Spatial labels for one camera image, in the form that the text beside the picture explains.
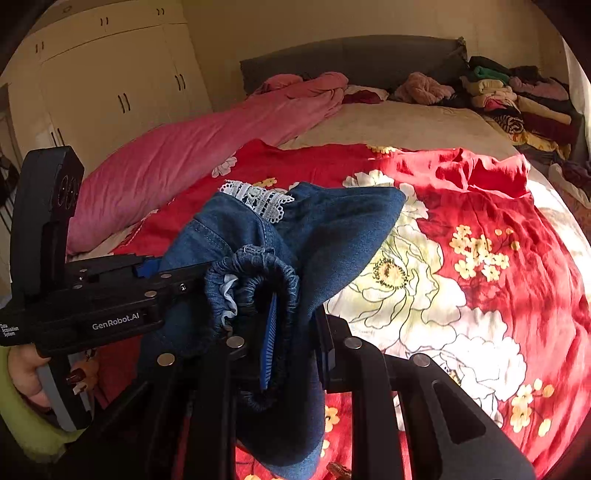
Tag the grey headboard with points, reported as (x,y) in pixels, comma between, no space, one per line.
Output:
(351,60)

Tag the pile of folded clothes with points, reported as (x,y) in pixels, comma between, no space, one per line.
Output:
(521,106)

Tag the pink quilt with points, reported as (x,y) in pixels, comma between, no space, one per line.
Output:
(184,157)

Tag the white pillow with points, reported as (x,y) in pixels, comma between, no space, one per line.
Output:
(381,92)

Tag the red floral blanket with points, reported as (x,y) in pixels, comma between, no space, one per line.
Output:
(485,286)

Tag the blue denim pants lace trim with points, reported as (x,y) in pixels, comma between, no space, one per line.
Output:
(323,240)

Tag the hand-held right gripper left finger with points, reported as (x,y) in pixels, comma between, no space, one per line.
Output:
(268,341)

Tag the pink fluffy garment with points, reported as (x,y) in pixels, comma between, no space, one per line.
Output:
(422,87)

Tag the dark purple clothes heap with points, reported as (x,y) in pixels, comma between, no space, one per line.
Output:
(575,177)

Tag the beige bed sheet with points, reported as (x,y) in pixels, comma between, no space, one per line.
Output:
(406,124)

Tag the dark metal rack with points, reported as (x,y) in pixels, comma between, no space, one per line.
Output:
(7,184)

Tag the cream wardrobe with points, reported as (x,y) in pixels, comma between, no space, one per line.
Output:
(115,69)

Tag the dark red garment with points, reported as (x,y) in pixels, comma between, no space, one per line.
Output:
(362,97)

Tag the person's left hand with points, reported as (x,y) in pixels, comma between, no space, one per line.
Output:
(27,374)

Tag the small brown object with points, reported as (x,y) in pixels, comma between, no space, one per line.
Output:
(339,470)

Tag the white curtain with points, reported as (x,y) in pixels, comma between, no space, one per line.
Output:
(579,87)

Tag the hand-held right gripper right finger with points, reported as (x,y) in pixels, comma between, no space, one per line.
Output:
(325,357)

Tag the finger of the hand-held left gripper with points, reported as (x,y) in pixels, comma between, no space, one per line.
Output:
(147,266)
(184,281)

